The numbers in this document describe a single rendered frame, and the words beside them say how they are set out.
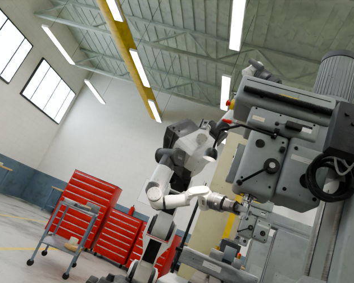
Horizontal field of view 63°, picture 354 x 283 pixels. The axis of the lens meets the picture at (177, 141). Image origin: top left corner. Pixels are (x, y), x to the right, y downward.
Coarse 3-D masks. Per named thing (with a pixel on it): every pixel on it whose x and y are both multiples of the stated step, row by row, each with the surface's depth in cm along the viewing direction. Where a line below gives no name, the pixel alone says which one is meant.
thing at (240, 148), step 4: (240, 144) 150; (240, 148) 149; (244, 148) 149; (236, 152) 149; (240, 152) 148; (236, 156) 148; (240, 156) 148; (236, 160) 147; (240, 160) 147; (232, 164) 147; (236, 164) 146; (232, 168) 146; (236, 168) 146; (228, 172) 147; (232, 172) 145; (236, 172) 145; (228, 176) 145; (232, 176) 145; (228, 180) 144; (232, 180) 144
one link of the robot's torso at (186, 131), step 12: (168, 132) 186; (180, 132) 183; (192, 132) 186; (168, 144) 190; (180, 144) 177; (192, 144) 178; (204, 144) 181; (216, 144) 188; (192, 156) 174; (180, 168) 186; (192, 168) 180
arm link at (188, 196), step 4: (192, 188) 153; (196, 188) 153; (200, 188) 153; (204, 188) 152; (208, 188) 152; (188, 192) 151; (192, 192) 150; (196, 192) 150; (200, 192) 149; (204, 192) 149; (208, 192) 151; (184, 196) 152; (188, 196) 150; (192, 196) 150; (196, 196) 150; (188, 200) 151; (188, 204) 152
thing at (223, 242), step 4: (220, 240) 190; (224, 240) 176; (228, 240) 178; (232, 240) 177; (220, 244) 176; (224, 244) 176; (228, 244) 175; (232, 244) 175; (236, 244) 175; (220, 248) 175; (224, 248) 175; (236, 248) 174; (240, 248) 174; (236, 256) 173; (224, 260) 173
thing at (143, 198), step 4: (148, 180) 1082; (144, 184) 1078; (144, 188) 1073; (164, 188) 1065; (140, 192) 1070; (144, 192) 1068; (140, 196) 1065; (144, 196) 1063; (140, 200) 1059; (144, 200) 1057; (148, 200) 1056; (148, 204) 1051
